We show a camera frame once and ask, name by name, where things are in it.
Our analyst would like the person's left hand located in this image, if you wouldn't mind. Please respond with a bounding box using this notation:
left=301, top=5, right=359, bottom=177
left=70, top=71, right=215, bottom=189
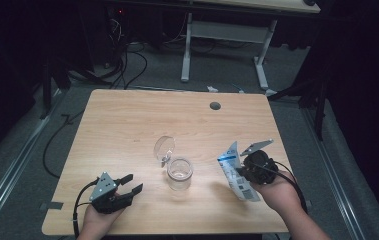
left=76, top=206, right=125, bottom=240

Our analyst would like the bundle of black floor cables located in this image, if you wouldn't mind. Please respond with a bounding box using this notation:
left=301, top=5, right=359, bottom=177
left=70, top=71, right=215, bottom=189
left=66, top=41, right=149, bottom=90

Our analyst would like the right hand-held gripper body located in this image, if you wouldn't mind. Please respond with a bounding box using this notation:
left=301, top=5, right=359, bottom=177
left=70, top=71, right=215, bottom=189
left=240, top=139, right=280, bottom=186

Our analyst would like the desk with white metal legs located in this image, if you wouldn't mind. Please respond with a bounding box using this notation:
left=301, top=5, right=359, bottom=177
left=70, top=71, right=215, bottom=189
left=180, top=0, right=321, bottom=98

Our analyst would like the long black floor cable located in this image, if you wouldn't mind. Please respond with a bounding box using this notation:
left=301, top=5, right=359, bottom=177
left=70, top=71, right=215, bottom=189
left=42, top=109, right=85, bottom=179

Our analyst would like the left hand-held gripper black cable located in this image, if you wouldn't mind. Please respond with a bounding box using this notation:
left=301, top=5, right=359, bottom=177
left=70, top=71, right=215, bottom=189
left=72, top=179, right=100, bottom=238

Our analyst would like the black computer case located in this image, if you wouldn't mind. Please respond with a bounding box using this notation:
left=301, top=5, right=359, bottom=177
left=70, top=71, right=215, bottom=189
left=80, top=3, right=129, bottom=69

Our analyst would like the hand-held gripper black cable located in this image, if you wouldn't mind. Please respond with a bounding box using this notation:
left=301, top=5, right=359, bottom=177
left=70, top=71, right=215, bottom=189
left=72, top=179, right=100, bottom=238
left=253, top=160, right=309, bottom=214

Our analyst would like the black metal stand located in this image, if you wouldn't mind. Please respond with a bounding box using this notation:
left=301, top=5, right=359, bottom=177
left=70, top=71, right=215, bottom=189
left=266, top=74, right=329, bottom=141
left=39, top=56, right=72, bottom=120

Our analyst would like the clear glass jar hinged lid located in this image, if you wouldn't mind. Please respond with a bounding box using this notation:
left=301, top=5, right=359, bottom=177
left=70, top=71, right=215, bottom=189
left=153, top=135, right=195, bottom=192

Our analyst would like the right hand-held gripper black cable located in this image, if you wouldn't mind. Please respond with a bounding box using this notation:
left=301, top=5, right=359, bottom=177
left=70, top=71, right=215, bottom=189
left=253, top=160, right=309, bottom=214

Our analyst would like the metal floor rail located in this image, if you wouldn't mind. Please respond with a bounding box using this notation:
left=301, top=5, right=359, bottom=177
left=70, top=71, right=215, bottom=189
left=301, top=106, right=368, bottom=240
left=0, top=88, right=65, bottom=234

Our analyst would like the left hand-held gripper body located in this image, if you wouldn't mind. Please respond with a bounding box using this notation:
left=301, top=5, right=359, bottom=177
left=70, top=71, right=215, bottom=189
left=89, top=171, right=133, bottom=215

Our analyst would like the white and blue milk carton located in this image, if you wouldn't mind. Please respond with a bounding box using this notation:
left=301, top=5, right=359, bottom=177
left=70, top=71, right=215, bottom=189
left=217, top=141, right=261, bottom=203

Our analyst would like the person's right hand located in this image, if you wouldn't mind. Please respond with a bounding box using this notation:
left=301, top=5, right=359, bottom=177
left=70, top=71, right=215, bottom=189
left=250, top=171, right=303, bottom=214

